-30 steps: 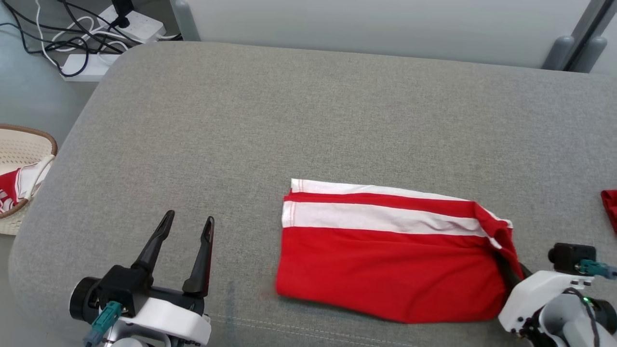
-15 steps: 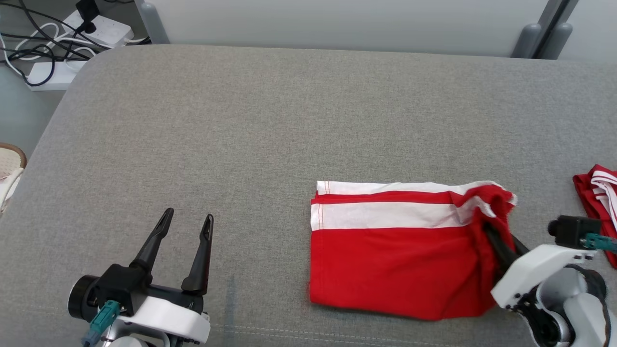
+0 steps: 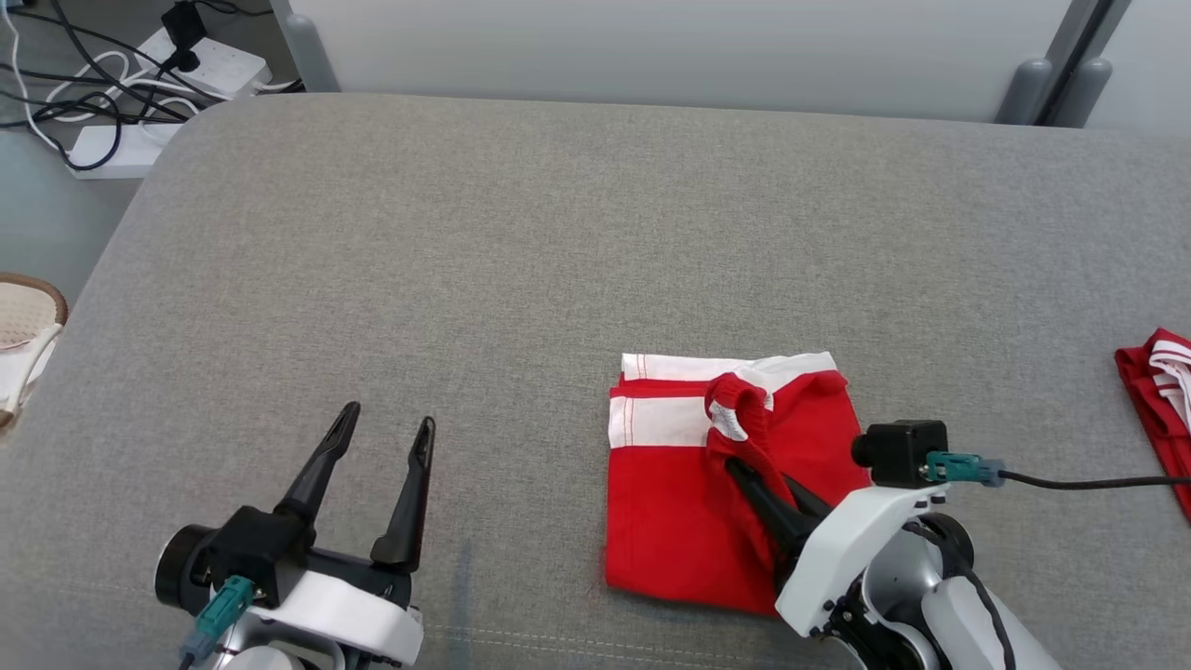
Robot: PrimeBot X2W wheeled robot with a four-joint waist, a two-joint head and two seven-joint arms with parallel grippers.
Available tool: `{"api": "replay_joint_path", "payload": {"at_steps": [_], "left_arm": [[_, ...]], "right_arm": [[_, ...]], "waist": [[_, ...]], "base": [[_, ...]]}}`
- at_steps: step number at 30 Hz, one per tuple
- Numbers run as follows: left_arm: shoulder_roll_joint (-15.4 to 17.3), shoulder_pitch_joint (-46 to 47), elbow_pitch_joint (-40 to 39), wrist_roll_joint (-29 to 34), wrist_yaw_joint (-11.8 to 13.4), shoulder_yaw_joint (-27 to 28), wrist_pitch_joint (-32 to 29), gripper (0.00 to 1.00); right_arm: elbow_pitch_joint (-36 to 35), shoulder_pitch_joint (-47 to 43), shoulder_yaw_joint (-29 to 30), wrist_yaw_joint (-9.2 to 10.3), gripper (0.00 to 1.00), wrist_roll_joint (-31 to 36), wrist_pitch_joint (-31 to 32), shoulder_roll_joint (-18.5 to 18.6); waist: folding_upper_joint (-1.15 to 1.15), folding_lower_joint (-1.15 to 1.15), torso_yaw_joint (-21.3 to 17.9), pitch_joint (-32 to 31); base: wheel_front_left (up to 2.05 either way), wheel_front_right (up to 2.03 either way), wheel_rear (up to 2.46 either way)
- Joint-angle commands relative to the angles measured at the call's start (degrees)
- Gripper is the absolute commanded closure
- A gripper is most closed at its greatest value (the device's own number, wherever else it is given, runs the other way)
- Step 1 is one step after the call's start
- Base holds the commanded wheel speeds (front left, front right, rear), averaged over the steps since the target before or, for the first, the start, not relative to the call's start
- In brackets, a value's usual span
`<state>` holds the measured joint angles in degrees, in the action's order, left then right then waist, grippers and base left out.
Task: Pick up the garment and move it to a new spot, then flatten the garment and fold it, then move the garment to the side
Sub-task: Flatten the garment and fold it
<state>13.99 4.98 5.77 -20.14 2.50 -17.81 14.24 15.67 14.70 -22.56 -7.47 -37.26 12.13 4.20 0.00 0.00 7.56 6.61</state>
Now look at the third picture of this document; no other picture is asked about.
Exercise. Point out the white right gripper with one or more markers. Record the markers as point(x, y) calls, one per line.
point(856, 549)

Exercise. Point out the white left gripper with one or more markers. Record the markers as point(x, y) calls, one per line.
point(344, 605)

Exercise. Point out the red white-striped shorts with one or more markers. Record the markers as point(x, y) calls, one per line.
point(670, 521)

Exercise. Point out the red white-sleeved t-shirt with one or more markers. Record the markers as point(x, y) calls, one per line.
point(1158, 409)

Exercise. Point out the beige brown-edged sandal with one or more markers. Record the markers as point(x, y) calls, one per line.
point(23, 326)

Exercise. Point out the wide white partition panel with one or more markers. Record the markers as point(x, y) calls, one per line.
point(651, 46)

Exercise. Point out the black power adapter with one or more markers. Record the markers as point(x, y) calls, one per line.
point(183, 23)

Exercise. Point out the narrow white partition panel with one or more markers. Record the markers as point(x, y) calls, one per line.
point(1154, 56)

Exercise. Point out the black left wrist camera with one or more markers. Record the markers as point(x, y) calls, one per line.
point(260, 549)

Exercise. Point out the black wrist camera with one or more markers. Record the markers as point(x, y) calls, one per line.
point(260, 549)
point(903, 451)

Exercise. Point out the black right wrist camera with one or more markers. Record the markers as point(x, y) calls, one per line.
point(903, 451)

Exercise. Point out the grey single-foot partition post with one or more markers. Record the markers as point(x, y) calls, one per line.
point(307, 46)

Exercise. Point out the grey double-foot partition post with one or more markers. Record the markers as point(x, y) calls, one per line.
point(1061, 84)

